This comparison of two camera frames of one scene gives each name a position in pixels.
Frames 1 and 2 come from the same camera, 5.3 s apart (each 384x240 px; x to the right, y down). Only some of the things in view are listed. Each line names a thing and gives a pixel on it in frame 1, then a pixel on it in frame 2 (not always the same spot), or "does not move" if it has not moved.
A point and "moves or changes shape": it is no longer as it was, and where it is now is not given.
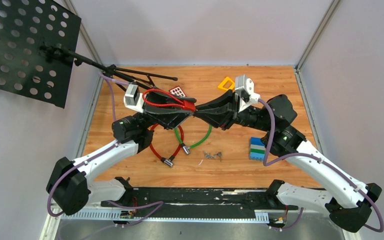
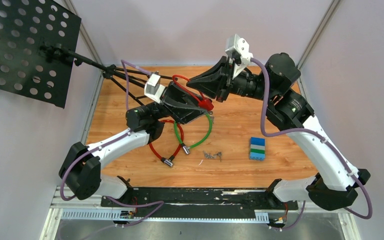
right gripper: (221, 112) -> (217, 80)
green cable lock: (186, 149) does not move
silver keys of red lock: (207, 155) does not move
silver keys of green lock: (219, 154) does not move
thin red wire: (189, 105) moves or changes shape
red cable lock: (166, 161) does not move
